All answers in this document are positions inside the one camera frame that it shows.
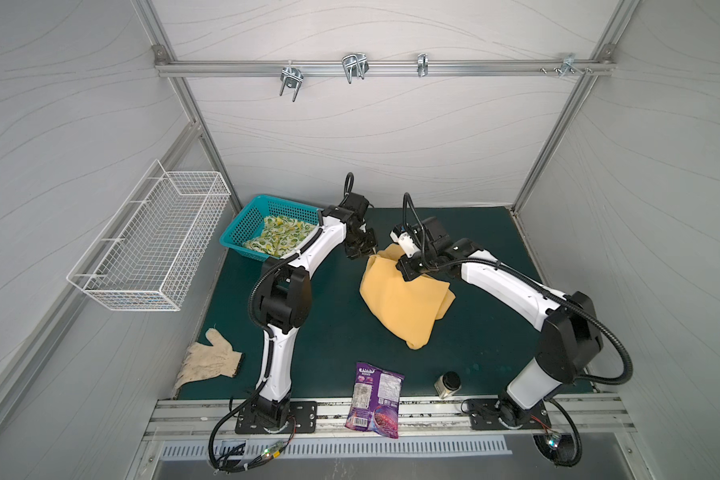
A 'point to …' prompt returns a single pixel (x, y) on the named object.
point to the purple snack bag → (375, 403)
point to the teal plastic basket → (248, 220)
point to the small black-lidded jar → (447, 384)
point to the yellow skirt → (410, 308)
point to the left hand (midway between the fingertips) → (380, 247)
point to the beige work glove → (204, 361)
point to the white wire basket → (149, 257)
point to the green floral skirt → (280, 235)
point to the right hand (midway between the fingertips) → (403, 256)
